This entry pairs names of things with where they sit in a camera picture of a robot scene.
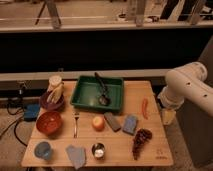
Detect black ladle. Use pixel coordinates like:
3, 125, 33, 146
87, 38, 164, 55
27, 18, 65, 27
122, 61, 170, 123
94, 72, 110, 106

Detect yellow banana bunch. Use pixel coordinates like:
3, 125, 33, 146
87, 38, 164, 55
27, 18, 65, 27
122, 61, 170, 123
47, 83, 63, 103

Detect blue grey cloth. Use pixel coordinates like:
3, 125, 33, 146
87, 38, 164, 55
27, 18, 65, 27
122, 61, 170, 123
66, 145, 86, 170

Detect small steel cup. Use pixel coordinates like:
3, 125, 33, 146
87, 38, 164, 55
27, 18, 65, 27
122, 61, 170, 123
92, 143, 105, 159

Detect dark purple grape bunch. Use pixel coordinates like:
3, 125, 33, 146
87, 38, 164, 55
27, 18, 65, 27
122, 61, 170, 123
132, 129, 152, 160

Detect black cables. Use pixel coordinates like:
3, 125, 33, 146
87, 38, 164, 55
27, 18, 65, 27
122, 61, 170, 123
0, 80, 29, 147

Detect cream cylindrical container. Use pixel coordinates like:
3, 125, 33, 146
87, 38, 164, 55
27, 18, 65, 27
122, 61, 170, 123
47, 75, 62, 91

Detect silver fork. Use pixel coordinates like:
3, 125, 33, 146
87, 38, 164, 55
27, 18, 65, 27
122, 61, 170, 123
74, 111, 79, 138

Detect red yellow apple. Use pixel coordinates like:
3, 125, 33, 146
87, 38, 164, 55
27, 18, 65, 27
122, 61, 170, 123
92, 116, 105, 131

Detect blue sponge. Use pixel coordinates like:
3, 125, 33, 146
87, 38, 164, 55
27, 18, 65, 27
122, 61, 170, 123
122, 115, 138, 135

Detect grey sponge block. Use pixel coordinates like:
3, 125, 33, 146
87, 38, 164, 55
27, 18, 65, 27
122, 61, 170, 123
104, 112, 121, 132

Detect red chili pepper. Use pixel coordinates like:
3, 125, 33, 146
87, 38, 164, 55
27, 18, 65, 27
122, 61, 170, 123
142, 98, 148, 119

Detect blue plastic cup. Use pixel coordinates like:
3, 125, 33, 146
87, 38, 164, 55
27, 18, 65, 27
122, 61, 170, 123
34, 141, 52, 160

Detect red bowl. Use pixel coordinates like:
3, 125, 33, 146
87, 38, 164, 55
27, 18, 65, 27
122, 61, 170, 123
36, 111, 62, 135

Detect blue box on floor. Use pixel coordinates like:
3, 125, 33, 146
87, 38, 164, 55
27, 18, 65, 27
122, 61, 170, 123
24, 104, 40, 121

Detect purple bowl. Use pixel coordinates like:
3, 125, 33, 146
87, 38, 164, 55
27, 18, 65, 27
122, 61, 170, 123
39, 92, 64, 111

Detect green plastic tray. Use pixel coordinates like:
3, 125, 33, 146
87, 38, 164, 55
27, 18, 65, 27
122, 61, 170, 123
70, 75, 124, 113

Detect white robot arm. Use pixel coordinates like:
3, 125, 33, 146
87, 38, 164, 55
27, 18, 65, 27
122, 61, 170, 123
157, 62, 213, 125

